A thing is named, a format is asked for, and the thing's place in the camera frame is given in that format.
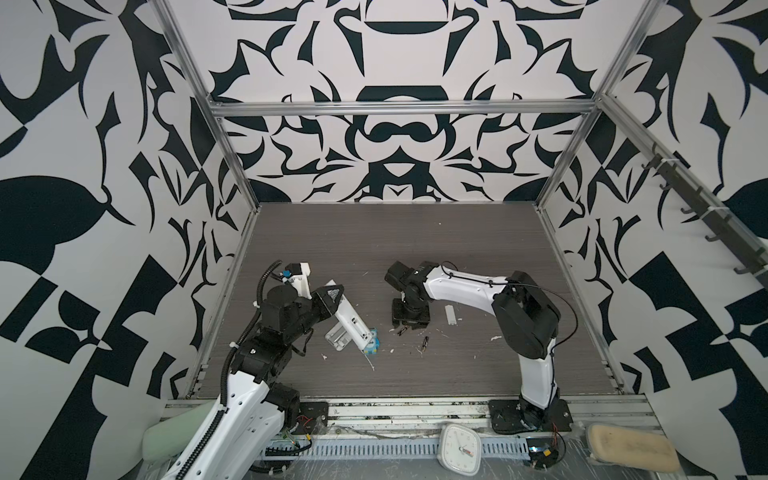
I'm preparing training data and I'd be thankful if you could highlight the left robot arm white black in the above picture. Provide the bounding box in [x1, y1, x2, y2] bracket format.
[164, 284, 344, 479]

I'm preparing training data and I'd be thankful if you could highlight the aluminium frame top bar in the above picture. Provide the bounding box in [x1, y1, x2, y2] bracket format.
[211, 99, 590, 117]

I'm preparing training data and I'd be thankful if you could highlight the white battery cover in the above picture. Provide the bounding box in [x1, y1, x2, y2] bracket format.
[324, 322, 352, 351]

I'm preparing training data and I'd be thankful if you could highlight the aluminium frame corner post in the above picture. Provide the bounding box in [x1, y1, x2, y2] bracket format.
[150, 0, 260, 212]
[535, 0, 666, 210]

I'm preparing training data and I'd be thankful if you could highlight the beige foam pad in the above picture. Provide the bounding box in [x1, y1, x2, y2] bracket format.
[586, 424, 681, 473]

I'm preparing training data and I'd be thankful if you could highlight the green foam pad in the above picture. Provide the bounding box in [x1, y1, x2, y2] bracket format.
[141, 401, 214, 463]

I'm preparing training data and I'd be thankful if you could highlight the white slotted cable duct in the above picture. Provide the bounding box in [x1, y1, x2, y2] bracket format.
[261, 437, 530, 461]

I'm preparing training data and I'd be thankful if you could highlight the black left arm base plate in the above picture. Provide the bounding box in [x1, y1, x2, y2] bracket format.
[284, 401, 329, 436]

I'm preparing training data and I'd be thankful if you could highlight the white square clock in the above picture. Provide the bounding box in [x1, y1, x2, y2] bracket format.
[437, 423, 483, 477]

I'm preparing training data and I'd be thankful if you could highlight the white remote battery lid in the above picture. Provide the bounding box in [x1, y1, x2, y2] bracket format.
[445, 305, 458, 326]

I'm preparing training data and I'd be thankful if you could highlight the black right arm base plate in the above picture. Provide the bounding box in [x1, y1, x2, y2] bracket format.
[488, 398, 573, 435]

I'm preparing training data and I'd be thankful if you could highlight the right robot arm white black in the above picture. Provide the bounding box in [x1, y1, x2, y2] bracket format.
[385, 261, 561, 434]

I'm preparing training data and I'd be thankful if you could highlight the blue owl toy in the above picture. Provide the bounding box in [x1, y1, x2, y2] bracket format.
[365, 329, 380, 355]

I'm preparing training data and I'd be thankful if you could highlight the small green circuit board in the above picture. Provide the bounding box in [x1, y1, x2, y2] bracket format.
[526, 437, 561, 470]

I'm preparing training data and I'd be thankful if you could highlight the aluminium frame corner post left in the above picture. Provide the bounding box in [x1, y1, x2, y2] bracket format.
[150, 0, 260, 212]

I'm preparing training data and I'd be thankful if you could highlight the white remote control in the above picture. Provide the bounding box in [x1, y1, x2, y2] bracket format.
[335, 296, 372, 355]

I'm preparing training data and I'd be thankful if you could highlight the aluminium frame corner post right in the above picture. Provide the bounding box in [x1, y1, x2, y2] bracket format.
[535, 0, 666, 210]

